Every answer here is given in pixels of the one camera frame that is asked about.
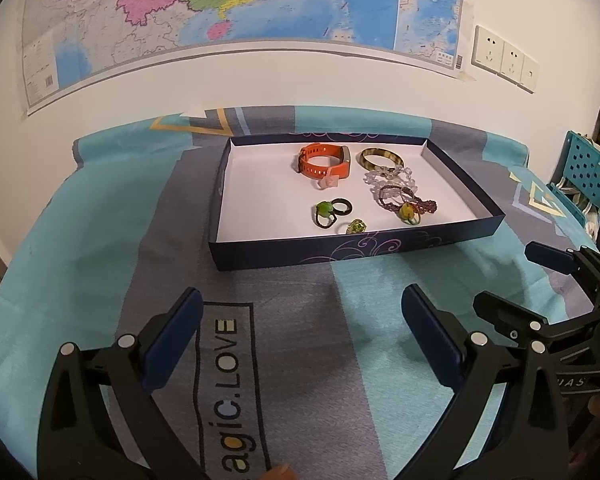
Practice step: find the patterned cloth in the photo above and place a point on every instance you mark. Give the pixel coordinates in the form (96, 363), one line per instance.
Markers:
(580, 205)

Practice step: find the colourful wall map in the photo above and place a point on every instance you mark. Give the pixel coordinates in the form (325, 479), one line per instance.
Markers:
(230, 5)

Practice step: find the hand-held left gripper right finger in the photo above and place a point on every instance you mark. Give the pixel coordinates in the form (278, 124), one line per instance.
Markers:
(430, 335)

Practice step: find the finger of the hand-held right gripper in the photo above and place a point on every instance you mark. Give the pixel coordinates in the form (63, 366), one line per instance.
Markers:
(505, 312)
(550, 258)

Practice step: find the clear tape strip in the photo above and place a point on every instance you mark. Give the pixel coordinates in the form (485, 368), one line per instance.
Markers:
(466, 76)

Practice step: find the white wall socket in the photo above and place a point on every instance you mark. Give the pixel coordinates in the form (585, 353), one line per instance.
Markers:
(486, 46)
(511, 61)
(529, 75)

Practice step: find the teal perforated chair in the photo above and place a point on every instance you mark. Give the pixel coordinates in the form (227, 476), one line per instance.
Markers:
(587, 165)

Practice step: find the tortoiseshell bangle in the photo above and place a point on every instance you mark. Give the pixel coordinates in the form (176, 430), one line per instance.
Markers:
(367, 160)

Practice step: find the dark blue shallow box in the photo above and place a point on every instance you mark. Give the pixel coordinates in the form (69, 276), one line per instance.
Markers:
(265, 210)

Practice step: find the teal and grey printed blanket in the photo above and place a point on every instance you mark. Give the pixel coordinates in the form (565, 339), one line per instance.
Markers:
(80, 240)

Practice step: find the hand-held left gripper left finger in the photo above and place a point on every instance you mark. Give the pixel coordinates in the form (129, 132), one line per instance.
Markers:
(180, 330)

